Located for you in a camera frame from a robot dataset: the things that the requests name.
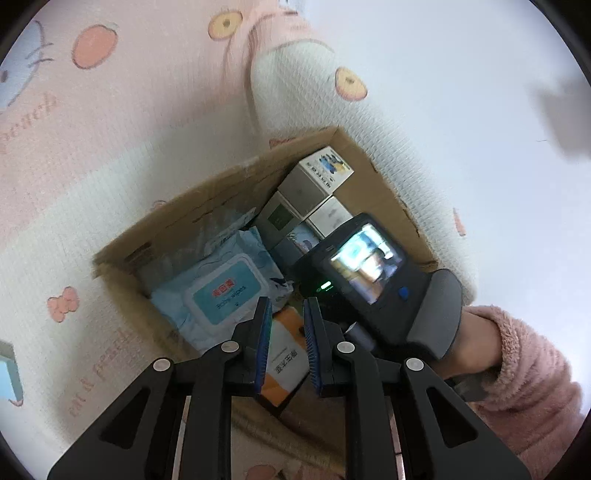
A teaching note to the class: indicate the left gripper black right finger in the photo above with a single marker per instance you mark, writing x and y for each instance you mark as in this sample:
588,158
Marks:
402,420

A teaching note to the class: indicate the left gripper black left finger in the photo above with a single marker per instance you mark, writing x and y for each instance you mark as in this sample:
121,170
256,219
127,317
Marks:
173,420

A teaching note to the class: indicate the orange tissue pack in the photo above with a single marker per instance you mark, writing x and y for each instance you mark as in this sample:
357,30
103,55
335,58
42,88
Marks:
287,361

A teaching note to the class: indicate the baby wipes pack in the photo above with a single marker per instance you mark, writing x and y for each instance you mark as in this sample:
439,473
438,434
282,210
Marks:
205,302

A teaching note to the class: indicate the right hand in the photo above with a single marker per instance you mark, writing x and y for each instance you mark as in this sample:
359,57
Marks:
476,348

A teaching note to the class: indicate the long white box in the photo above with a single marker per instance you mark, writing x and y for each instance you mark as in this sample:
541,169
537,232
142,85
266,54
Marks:
328,217

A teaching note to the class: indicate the whale print tape roll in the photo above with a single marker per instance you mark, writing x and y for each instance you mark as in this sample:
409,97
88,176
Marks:
294,247

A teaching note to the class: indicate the pink fleece sleeve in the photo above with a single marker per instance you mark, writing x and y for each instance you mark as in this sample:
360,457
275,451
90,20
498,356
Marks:
533,406

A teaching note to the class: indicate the white box green square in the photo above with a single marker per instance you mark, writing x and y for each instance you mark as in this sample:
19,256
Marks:
276,220

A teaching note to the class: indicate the white box with cartoon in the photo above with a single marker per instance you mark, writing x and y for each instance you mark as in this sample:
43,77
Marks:
314,180

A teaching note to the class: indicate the brown cardboard box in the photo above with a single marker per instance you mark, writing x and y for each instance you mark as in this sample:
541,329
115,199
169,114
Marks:
312,430

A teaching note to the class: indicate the pink cartoon bed sheet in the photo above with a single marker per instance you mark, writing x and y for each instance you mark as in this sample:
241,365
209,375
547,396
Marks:
111,109

